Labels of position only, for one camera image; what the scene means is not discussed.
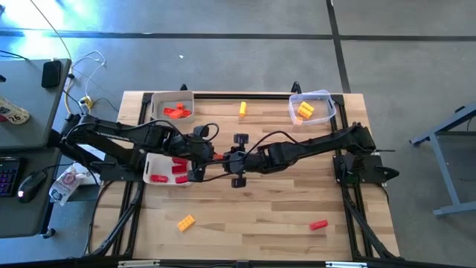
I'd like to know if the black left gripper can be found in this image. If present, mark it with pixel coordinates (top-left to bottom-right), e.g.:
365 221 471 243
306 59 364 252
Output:
174 125 220 183

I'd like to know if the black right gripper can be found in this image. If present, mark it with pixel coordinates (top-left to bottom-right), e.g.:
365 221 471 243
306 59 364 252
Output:
222 133 263 188

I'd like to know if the white plastic bin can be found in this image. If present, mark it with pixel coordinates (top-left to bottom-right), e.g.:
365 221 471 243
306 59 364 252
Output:
143 151 194 187

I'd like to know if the grey plastic bin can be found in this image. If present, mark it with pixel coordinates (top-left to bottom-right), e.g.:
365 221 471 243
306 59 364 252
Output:
150 90 196 125

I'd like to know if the clear plastic bin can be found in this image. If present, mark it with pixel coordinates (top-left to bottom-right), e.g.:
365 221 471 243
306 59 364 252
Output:
288 89 338 127

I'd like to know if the yellow power plug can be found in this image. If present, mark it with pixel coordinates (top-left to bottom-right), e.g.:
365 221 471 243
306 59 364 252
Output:
78 95 94 111

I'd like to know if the white printed snack bag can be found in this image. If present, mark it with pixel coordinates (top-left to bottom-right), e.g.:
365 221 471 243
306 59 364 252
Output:
48 165 87 207

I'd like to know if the black phone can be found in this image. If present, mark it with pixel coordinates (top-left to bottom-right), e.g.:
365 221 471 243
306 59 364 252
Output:
40 60 62 89

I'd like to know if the black computer mouse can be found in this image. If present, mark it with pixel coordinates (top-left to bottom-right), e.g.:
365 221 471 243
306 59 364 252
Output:
16 170 48 204

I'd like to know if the grey office desk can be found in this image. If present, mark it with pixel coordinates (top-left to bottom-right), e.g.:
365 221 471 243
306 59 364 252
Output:
0 58 72 239

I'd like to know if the black backlit keyboard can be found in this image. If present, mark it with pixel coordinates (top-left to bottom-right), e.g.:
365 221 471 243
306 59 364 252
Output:
0 156 26 198

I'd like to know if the white number tag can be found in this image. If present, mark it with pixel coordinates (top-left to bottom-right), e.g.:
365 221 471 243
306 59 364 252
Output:
0 95 30 126

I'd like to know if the grey metal stand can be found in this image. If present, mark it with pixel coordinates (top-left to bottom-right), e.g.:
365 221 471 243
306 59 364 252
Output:
408 102 476 218

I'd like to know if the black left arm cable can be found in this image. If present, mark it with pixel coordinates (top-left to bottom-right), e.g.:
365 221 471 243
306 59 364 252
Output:
163 119 221 146

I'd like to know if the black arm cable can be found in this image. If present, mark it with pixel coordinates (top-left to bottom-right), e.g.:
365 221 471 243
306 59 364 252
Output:
245 130 300 162
163 119 221 146

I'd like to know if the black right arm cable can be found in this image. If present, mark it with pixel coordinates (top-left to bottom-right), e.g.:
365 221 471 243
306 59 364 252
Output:
245 130 300 162

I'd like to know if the black metal table frame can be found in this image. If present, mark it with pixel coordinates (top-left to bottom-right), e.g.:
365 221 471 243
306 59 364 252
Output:
83 80 402 268

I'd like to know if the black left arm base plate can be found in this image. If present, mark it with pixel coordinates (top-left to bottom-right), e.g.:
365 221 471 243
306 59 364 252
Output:
89 160 147 183

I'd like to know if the silver metal bracket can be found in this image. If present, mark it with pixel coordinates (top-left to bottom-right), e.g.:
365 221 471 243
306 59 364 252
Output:
325 261 368 268
117 260 161 268

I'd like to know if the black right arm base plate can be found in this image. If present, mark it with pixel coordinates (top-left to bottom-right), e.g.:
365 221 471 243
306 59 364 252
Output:
332 154 401 185

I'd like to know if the white cable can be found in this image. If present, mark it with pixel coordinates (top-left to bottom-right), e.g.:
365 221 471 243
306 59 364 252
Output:
65 50 108 118

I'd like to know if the thin grey floor cable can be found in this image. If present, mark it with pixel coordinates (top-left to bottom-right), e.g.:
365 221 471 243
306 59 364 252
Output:
28 0 74 63

